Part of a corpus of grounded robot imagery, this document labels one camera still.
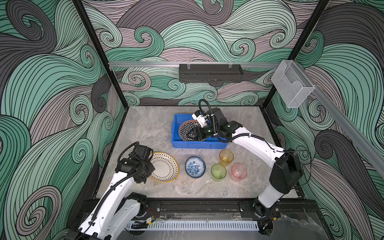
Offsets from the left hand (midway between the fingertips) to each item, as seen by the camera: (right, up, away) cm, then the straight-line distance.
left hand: (150, 169), depth 78 cm
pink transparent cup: (+50, -4, +8) cm, 50 cm away
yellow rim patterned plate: (+18, +20, +26) cm, 38 cm away
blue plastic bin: (+13, +11, +19) cm, 26 cm away
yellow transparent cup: (+44, +3, +14) cm, 46 cm away
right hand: (+21, +19, +1) cm, 28 cm away
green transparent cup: (+38, -4, +8) cm, 39 cm away
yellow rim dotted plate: (+7, -2, +10) cm, 12 cm away
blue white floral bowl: (+24, -1, +6) cm, 25 cm away
